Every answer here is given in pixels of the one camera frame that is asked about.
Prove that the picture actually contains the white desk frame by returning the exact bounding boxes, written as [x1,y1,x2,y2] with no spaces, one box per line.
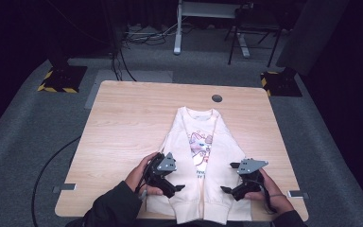
[173,0,251,60]

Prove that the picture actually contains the person's right hand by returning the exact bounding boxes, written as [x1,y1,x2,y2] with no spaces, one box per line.
[245,168,296,216]

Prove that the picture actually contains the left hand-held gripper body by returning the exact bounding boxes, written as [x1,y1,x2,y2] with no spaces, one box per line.
[143,151,178,199]

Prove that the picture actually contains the black floor cable pair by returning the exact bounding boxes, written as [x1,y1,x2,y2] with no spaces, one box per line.
[109,46,137,82]

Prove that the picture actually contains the person's left hand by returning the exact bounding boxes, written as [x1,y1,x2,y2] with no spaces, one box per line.
[124,151,164,197]

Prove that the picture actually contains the black metal chair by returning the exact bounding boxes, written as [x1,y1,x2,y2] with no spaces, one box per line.
[223,3,285,68]

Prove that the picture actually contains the pink long-sleeve cat print shirt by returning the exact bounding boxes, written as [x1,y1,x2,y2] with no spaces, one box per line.
[145,106,253,225]

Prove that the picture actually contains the black stand base yellow stripes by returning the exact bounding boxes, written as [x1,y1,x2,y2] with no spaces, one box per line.
[37,56,89,95]
[260,66,303,98]

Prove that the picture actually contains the grey metal table bracket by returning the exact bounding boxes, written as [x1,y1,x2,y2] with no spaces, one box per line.
[287,189,310,200]
[52,183,78,194]

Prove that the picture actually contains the long black floor cable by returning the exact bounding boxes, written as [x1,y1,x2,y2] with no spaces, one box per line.
[31,135,82,227]

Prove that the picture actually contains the black hand-held gripper cable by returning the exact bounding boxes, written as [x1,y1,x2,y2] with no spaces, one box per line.
[134,164,149,201]
[257,178,279,215]

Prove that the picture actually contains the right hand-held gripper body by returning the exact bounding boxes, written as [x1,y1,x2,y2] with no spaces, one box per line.
[230,158,269,202]

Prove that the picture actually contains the grey fabric panel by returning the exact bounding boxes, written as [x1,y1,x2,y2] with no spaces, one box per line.
[275,0,351,77]

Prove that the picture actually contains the tangle of floor cables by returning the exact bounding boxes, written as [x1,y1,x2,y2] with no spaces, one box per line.
[121,21,187,47]

